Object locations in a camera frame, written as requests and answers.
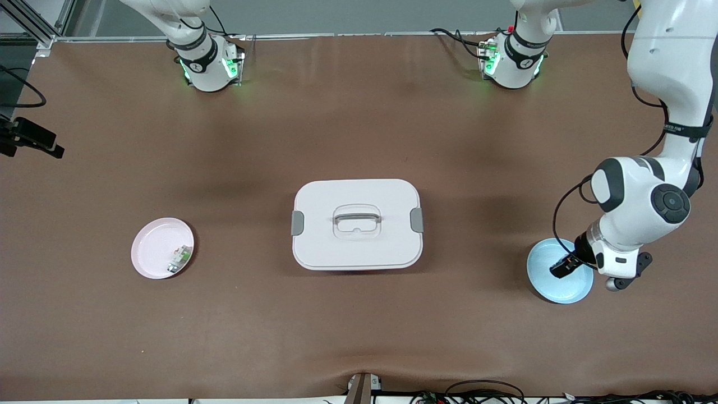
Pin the white lidded box grey latches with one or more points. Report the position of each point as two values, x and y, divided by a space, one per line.
359 247

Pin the aluminium frame profile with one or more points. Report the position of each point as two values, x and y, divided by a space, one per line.
39 31

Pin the pink round plate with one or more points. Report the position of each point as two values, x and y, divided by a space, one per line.
154 247

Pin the white and green switch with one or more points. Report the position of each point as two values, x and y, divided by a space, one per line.
180 259

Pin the light blue round plate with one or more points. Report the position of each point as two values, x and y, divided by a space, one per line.
561 289

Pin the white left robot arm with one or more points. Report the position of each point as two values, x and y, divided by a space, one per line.
639 207

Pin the brown table mat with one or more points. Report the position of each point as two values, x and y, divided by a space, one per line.
359 336

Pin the metal table edge bracket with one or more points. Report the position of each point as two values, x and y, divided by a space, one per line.
363 388

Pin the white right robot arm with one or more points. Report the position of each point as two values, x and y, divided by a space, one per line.
205 73

